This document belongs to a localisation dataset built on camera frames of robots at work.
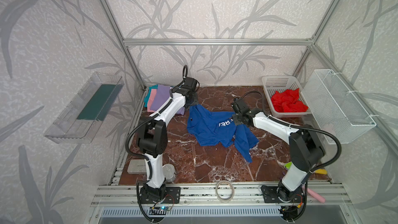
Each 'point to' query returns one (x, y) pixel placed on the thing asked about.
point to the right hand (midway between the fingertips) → (240, 111)
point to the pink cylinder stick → (315, 195)
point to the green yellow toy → (320, 171)
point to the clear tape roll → (233, 191)
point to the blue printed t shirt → (210, 127)
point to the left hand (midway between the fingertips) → (194, 96)
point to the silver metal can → (168, 170)
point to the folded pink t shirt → (151, 100)
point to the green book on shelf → (100, 102)
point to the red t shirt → (287, 101)
